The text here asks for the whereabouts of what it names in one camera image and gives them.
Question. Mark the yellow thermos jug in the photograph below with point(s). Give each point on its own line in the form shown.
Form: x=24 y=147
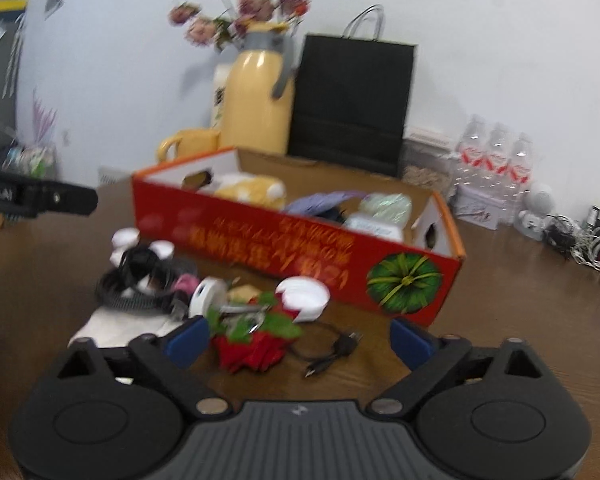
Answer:
x=255 y=105

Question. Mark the clear cotton swab box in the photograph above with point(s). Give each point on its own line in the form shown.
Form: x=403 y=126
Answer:
x=375 y=227

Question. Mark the purple cloth pouch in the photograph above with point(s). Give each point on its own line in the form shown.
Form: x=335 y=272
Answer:
x=315 y=202

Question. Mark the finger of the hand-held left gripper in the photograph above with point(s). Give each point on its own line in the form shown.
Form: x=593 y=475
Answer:
x=65 y=200

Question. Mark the clear lidded food container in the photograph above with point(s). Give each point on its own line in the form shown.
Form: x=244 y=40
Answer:
x=422 y=175

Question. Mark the small pink object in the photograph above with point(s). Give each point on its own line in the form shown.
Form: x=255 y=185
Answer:
x=186 y=284

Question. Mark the white bottle cap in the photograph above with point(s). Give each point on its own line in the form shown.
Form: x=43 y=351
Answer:
x=125 y=236
x=162 y=249
x=305 y=297

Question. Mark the yellow plush toy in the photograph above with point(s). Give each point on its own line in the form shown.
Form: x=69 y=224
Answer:
x=250 y=190

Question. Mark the black paper bag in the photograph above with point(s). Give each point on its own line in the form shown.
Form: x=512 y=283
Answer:
x=350 y=100

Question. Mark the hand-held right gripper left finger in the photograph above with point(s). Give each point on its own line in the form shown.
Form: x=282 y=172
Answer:
x=187 y=342

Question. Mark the white cloth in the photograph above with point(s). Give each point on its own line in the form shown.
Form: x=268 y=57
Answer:
x=115 y=327

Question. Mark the dried pink flower bouquet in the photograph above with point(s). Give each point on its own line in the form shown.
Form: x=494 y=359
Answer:
x=252 y=7

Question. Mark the white printed tin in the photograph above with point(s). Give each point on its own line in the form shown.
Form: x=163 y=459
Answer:
x=480 y=207

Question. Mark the clear plastic bag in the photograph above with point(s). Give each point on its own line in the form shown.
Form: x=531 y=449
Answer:
x=385 y=207

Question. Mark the red artificial rose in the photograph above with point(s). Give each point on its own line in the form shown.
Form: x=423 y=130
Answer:
x=250 y=350

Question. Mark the white drink carton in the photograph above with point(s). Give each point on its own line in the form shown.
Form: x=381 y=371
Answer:
x=220 y=100

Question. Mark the yellow mug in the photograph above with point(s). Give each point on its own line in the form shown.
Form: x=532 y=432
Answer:
x=192 y=142

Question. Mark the metal storage rack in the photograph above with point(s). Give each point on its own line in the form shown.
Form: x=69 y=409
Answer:
x=30 y=160

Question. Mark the red cardboard box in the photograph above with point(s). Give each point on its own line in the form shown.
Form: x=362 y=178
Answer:
x=260 y=250

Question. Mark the white leaflet on wall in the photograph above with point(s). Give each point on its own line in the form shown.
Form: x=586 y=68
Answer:
x=114 y=177

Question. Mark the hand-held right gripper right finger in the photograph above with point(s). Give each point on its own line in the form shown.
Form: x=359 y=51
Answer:
x=410 y=342

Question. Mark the purple coral decoration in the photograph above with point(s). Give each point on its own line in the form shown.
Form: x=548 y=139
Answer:
x=42 y=117

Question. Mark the white tape roll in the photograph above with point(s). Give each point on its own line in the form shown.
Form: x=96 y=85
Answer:
x=205 y=297

